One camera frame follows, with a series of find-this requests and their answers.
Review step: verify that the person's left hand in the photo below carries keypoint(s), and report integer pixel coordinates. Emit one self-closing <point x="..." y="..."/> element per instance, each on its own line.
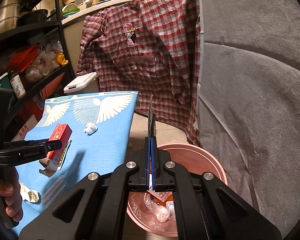
<point x="13" y="205"/>

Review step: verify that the black packet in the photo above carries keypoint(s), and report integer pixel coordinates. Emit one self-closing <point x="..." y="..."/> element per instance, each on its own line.
<point x="151" y="122"/>

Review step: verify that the clear plastic wrap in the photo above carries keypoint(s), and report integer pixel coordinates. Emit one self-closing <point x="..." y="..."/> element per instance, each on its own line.
<point x="150" y="205"/>

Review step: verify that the crumpled beige paper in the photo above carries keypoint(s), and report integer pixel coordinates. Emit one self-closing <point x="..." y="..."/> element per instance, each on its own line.
<point x="28" y="192"/>

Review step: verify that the black shelf rack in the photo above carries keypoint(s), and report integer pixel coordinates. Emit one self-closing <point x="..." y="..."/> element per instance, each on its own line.
<point x="27" y="27"/>

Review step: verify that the steel pot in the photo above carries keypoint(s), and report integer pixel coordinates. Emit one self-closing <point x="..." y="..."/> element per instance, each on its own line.
<point x="7" y="12"/>

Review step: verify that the long red box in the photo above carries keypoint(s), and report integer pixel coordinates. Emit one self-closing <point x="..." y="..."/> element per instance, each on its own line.
<point x="61" y="132"/>

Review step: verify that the yellow snack bag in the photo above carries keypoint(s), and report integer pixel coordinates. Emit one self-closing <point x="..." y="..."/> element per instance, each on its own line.
<point x="61" y="58"/>

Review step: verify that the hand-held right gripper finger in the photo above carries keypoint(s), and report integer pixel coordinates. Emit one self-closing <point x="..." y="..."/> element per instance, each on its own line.
<point x="153" y="165"/>
<point x="148" y="165"/>

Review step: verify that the green colander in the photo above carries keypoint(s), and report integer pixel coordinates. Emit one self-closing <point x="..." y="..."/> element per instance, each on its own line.
<point x="70" y="9"/>

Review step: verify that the black pan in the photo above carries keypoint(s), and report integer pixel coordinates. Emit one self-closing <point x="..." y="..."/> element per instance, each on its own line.
<point x="35" y="17"/>

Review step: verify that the pink round bin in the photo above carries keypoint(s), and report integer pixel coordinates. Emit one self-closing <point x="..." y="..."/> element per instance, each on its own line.
<point x="202" y="155"/>

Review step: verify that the crumpled white tissue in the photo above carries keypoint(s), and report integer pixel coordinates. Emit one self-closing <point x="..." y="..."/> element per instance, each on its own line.
<point x="90" y="128"/>

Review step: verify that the red plastic bag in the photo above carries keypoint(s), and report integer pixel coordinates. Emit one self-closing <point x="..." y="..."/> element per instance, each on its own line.
<point x="22" y="57"/>

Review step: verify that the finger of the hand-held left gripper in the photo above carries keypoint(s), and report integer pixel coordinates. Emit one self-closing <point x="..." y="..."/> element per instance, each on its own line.
<point x="27" y="155"/>

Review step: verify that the flat green printed packet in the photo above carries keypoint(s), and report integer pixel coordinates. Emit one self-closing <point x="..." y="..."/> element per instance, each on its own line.
<point x="65" y="155"/>

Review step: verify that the blue wing-print tablecloth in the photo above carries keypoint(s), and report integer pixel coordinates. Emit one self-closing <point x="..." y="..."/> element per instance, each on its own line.
<point x="102" y="142"/>

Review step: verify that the white lidded bin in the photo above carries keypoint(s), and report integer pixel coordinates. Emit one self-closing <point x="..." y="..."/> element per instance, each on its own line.
<point x="80" y="82"/>

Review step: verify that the white bag with red print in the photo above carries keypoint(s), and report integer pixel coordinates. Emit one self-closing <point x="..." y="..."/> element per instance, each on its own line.
<point x="22" y="130"/>

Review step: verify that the clear plastic wrapper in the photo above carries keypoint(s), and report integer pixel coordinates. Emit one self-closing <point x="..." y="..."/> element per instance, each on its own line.
<point x="55" y="187"/>

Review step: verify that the green storage box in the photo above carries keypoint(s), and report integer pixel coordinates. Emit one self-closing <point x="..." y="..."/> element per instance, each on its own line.
<point x="0" y="85"/>

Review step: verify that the labelled seasoning jar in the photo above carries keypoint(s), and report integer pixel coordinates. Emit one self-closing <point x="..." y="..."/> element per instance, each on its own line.
<point x="17" y="86"/>

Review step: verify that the clear plastic food bag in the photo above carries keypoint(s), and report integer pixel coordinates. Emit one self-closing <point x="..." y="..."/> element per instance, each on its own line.
<point x="42" y="65"/>

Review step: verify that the red plaid shirt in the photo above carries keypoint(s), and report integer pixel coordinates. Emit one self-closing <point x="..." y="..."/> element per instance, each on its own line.
<point x="145" y="55"/>

